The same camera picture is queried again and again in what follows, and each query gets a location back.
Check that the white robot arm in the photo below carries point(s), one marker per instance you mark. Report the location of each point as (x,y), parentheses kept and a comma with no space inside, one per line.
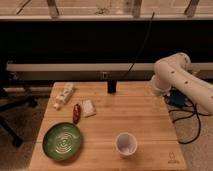
(172,71)

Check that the black upright eraser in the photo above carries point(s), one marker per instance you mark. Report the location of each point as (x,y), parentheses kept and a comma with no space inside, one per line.
(111,86)

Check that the red chili pepper toy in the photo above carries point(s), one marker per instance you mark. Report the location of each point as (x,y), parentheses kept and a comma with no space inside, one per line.
(76,113)

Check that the white paper cup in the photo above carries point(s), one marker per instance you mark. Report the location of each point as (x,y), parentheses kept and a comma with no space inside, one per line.
(126,144)

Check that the blue box on floor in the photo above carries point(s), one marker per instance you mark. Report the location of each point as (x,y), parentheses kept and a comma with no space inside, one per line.
(176,98)

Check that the green ceramic plate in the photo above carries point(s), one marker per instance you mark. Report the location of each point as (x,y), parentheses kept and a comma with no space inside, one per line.
(62,141)

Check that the black office chair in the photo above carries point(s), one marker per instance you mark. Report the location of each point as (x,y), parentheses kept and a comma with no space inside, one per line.
(4,76)

